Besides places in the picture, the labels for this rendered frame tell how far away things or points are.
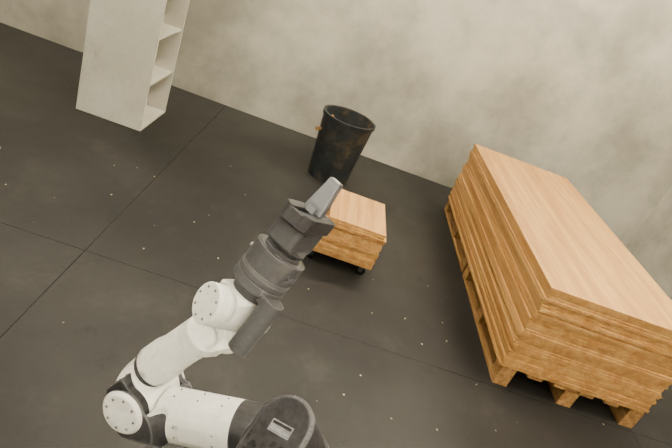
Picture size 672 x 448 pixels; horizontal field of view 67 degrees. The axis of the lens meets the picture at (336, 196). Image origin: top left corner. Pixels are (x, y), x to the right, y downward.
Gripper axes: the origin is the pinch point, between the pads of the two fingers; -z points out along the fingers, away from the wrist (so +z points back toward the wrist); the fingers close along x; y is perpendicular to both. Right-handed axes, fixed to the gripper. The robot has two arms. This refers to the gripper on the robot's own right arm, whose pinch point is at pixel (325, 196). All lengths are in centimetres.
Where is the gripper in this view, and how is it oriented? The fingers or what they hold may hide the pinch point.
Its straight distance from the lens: 77.8
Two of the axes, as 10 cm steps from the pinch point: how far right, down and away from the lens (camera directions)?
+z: -6.1, 7.8, 1.2
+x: -3.4, -1.2, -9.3
